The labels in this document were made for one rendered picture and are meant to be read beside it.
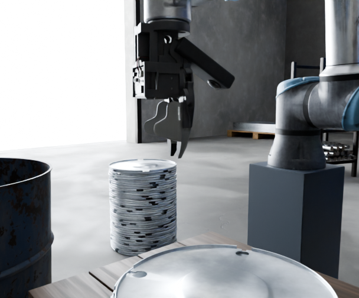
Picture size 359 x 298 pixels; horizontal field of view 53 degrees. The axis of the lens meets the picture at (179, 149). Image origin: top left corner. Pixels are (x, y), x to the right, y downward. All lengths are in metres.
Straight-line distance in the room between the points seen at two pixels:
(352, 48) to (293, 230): 0.45
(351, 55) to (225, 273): 0.56
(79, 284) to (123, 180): 0.90
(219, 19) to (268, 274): 6.48
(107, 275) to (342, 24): 0.70
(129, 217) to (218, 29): 5.66
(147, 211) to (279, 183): 0.66
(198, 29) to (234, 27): 1.02
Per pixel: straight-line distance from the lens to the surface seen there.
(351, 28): 0.90
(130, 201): 1.46
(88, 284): 0.59
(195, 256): 0.62
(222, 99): 6.84
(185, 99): 0.56
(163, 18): 0.58
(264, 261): 0.62
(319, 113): 0.92
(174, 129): 0.57
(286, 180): 0.95
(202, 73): 0.61
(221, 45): 6.87
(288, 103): 0.97
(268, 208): 1.00
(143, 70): 0.56
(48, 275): 0.86
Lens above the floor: 0.62
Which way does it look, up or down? 7 degrees down
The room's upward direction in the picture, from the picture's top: straight up
